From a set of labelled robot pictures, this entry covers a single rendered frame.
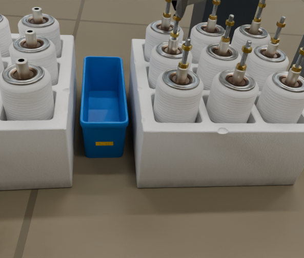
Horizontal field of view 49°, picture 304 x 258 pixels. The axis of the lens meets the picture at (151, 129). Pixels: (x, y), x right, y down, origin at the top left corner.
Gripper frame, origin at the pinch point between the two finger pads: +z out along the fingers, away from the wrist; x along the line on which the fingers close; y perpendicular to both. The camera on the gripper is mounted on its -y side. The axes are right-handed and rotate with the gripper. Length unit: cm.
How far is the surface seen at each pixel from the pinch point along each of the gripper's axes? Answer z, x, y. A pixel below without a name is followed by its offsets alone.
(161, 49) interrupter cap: 9.6, -0.2, -2.0
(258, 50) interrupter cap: 9.6, -1.0, 21.7
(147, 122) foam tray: 17.0, -16.0, -7.5
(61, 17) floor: 35, 75, -25
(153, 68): 13.5, -1.7, -3.6
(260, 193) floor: 35.0, -23.7, 20.0
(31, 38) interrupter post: 8.1, 2.5, -29.7
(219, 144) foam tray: 20.8, -20.3, 7.2
